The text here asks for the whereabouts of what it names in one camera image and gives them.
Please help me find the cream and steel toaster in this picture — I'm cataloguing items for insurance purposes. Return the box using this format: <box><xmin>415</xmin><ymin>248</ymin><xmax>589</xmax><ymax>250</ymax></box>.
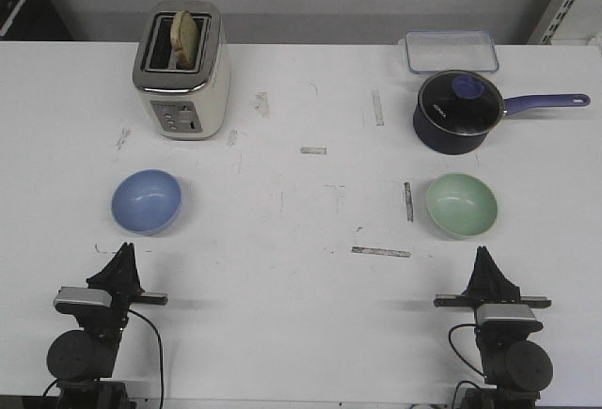
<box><xmin>133</xmin><ymin>0</ymin><xmax>230</xmax><ymax>140</ymax></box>

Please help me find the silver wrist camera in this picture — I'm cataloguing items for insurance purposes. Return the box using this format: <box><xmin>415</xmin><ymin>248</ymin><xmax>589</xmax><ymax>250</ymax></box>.
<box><xmin>475</xmin><ymin>304</ymin><xmax>537</xmax><ymax>325</ymax></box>
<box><xmin>53</xmin><ymin>287</ymin><xmax>112</xmax><ymax>315</ymax></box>

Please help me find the toast slice in toaster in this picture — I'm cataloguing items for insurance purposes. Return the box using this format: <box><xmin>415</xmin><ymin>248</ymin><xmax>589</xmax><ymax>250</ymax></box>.
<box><xmin>170</xmin><ymin>10</ymin><xmax>199</xmax><ymax>70</ymax></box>

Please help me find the clear plastic food container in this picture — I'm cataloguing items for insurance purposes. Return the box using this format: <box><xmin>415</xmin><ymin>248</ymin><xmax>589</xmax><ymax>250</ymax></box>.
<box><xmin>398</xmin><ymin>30</ymin><xmax>499</xmax><ymax>74</ymax></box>

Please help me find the blue bowl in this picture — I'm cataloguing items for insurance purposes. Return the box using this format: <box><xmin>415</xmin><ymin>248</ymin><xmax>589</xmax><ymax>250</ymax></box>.
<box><xmin>111</xmin><ymin>169</ymin><xmax>182</xmax><ymax>235</ymax></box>

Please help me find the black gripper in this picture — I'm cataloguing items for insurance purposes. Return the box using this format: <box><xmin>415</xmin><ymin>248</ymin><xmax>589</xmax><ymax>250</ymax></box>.
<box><xmin>75</xmin><ymin>243</ymin><xmax>168</xmax><ymax>333</ymax></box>
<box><xmin>434</xmin><ymin>246</ymin><xmax>551</xmax><ymax>324</ymax></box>

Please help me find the green bowl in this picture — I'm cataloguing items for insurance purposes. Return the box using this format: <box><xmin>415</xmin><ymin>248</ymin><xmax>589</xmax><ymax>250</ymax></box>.
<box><xmin>425</xmin><ymin>173</ymin><xmax>499</xmax><ymax>238</ymax></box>

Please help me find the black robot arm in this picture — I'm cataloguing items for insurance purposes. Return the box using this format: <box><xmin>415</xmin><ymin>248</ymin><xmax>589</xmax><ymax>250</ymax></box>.
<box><xmin>434</xmin><ymin>246</ymin><xmax>553</xmax><ymax>408</ymax></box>
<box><xmin>46</xmin><ymin>243</ymin><xmax>168</xmax><ymax>408</ymax></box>

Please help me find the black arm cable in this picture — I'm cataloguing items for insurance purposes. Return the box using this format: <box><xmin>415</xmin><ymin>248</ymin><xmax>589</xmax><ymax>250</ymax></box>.
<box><xmin>126</xmin><ymin>308</ymin><xmax>165</xmax><ymax>409</ymax></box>
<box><xmin>448</xmin><ymin>323</ymin><xmax>485</xmax><ymax>377</ymax></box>

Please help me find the dark blue saucepan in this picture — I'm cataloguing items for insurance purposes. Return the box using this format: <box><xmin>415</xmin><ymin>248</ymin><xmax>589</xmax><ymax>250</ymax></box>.
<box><xmin>413</xmin><ymin>93</ymin><xmax>591</xmax><ymax>155</ymax></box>

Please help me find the glass pot lid blue knob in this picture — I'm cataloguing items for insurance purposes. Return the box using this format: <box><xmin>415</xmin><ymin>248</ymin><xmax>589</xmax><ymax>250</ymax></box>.
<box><xmin>418</xmin><ymin>70</ymin><xmax>503</xmax><ymax>136</ymax></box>

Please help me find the black box at back left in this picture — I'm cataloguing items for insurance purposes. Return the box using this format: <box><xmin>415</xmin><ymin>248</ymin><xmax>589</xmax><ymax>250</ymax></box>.
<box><xmin>1</xmin><ymin>0</ymin><xmax>73</xmax><ymax>41</ymax></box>

